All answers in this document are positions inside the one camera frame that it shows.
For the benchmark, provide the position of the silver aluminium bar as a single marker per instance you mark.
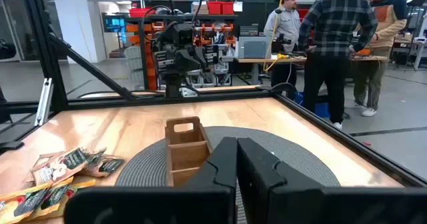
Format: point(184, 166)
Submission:
point(44, 100)

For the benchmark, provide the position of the person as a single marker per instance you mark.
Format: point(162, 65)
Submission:
point(287, 24)
point(333, 24)
point(387, 20)

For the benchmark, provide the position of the black shelving rack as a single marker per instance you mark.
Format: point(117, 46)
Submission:
point(200, 17)

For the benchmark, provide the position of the red storage bin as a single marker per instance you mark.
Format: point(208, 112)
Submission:
point(214, 8)
point(140, 12)
point(227, 8)

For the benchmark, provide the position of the black aluminium table frame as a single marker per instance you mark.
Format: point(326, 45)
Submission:
point(45, 50)

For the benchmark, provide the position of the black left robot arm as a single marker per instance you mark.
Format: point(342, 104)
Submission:
point(173, 84)

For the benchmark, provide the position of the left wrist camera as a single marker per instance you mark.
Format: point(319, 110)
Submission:
point(183, 34)

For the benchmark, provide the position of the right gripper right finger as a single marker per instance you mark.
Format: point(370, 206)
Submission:
point(283, 200)

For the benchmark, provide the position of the wooden tea caddy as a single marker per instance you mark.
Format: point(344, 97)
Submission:
point(187, 157)

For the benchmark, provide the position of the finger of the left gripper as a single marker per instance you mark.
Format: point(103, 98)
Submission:
point(210, 55)
point(165, 62)

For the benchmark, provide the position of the round grey woven placemat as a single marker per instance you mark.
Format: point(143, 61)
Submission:
point(300, 164)

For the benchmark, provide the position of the computer monitor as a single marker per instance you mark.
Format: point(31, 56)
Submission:
point(115, 25)

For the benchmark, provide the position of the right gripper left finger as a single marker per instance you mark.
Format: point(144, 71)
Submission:
point(207, 200)

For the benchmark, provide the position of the wooden workbench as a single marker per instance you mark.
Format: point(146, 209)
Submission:
point(253, 60)

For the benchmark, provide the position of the blue plastic bin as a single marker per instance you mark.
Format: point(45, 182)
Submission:
point(323, 110)

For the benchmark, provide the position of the orange mango tea packet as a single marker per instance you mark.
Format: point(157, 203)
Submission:
point(20, 207)
point(83, 185)
point(55, 195)

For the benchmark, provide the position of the white paper sign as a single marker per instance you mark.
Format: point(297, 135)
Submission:
point(237, 6)

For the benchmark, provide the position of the grey box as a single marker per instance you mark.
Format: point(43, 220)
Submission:
point(253, 47)

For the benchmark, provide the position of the cardboard box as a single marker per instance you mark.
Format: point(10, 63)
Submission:
point(200, 8)

